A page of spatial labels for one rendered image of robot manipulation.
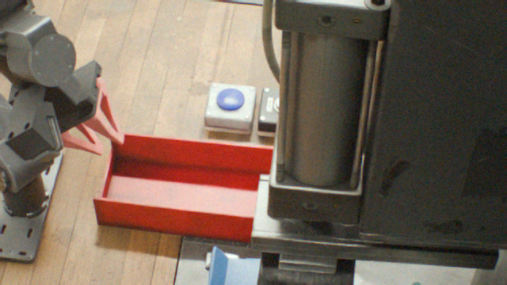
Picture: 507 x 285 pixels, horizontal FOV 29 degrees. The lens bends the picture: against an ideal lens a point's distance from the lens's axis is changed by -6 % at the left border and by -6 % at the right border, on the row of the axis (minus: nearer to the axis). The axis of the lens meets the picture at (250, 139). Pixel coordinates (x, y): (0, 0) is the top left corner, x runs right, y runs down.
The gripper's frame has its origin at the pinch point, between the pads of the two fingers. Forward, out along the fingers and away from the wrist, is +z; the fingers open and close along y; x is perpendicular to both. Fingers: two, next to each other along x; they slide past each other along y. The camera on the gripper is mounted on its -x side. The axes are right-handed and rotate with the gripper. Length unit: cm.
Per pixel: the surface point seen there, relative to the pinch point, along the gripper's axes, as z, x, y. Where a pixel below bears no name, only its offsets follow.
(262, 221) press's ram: 5.0, -17.0, 18.4
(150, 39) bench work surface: 15.0, 39.5, -8.8
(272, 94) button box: 24.1, 24.9, 7.8
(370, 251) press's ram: 11.9, -20.4, 26.9
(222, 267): 16.9, -9.9, 4.9
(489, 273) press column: 27.9, -17.0, 34.5
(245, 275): 19.3, -10.2, 6.7
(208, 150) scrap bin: 18.8, 13.3, 0.9
